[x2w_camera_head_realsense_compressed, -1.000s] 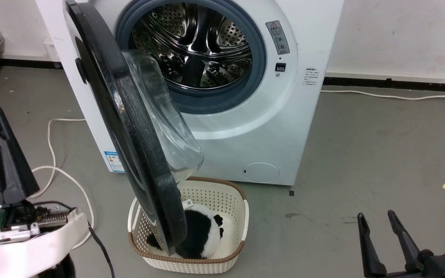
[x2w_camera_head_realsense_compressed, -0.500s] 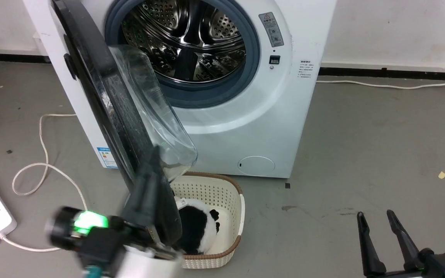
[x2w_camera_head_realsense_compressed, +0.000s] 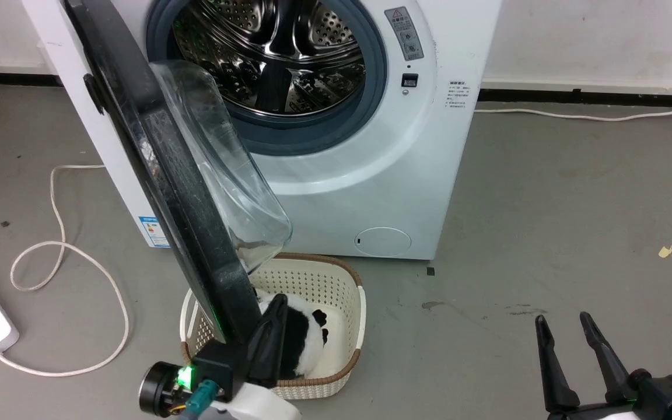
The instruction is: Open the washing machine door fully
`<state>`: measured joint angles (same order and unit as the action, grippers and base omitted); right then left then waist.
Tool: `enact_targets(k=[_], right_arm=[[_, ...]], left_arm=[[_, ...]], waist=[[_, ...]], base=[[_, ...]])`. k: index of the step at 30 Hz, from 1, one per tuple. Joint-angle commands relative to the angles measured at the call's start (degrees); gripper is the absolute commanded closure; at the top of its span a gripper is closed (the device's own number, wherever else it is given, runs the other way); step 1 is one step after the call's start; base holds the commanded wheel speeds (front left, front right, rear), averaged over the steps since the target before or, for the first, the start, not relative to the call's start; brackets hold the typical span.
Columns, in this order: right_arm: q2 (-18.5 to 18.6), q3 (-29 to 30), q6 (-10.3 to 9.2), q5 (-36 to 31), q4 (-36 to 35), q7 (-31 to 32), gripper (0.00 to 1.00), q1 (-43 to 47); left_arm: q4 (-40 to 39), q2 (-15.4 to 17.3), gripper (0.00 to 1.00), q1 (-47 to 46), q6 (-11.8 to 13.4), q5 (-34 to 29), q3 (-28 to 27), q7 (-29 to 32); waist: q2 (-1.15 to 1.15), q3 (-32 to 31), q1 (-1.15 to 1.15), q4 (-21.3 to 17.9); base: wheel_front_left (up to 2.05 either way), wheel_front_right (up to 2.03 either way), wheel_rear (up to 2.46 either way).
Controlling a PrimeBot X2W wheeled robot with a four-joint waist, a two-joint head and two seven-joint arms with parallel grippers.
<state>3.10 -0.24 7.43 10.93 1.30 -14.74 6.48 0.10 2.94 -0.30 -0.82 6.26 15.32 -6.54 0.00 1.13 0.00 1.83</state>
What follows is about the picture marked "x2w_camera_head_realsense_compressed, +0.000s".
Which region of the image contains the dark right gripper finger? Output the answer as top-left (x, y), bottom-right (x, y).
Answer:
top-left (579, 311), bottom-right (635, 405)
top-left (534, 314), bottom-right (581, 415)

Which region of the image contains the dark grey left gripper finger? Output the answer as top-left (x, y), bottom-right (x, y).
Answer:
top-left (247, 293), bottom-right (289, 389)

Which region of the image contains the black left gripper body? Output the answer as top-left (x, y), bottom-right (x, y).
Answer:
top-left (139, 341), bottom-right (250, 418)

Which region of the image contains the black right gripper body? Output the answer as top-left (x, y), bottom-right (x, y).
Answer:
top-left (546, 369), bottom-right (672, 420)

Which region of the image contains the black washing machine door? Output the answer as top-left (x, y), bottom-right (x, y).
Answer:
top-left (65, 0), bottom-right (293, 346)

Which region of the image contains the white front-load washing machine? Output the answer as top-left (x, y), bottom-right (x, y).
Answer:
top-left (21, 0), bottom-right (503, 261)

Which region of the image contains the grey rubber door gasket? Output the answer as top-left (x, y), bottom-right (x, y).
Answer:
top-left (146, 0), bottom-right (389, 157)

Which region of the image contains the steel washing machine drum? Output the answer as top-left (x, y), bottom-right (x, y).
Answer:
top-left (171, 0), bottom-right (368, 116)

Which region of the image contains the black and white panda plush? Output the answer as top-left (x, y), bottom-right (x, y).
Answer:
top-left (253, 288), bottom-right (330, 380)

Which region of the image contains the cream woven laundry basket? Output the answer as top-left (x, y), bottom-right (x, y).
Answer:
top-left (180, 252), bottom-right (368, 401)

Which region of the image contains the blue energy label sticker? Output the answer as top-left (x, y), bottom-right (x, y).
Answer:
top-left (138, 215), bottom-right (171, 249)

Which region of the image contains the round white filter cover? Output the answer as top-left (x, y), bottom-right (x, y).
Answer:
top-left (354, 226), bottom-right (412, 258)

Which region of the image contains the white text label sticker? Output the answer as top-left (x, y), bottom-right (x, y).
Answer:
top-left (445, 80), bottom-right (473, 110)

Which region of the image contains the grey warning sticker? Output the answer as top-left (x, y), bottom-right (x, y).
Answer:
top-left (383, 6), bottom-right (425, 62)

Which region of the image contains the teal cable connector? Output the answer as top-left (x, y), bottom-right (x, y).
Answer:
top-left (187, 379), bottom-right (221, 416)

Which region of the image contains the white power strip cable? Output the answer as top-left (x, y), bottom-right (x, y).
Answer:
top-left (0, 164), bottom-right (131, 377)

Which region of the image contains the thin white wall cable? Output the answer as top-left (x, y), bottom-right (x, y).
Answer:
top-left (474, 99), bottom-right (672, 123)

